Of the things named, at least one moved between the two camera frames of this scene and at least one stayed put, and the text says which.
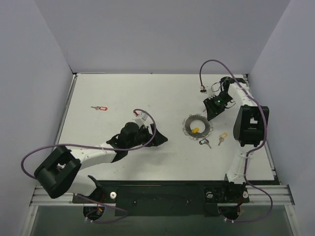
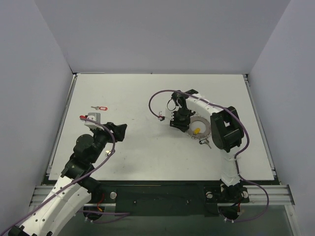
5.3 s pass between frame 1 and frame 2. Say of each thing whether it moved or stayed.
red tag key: stayed
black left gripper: moved
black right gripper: moved
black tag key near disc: stayed
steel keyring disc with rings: stayed
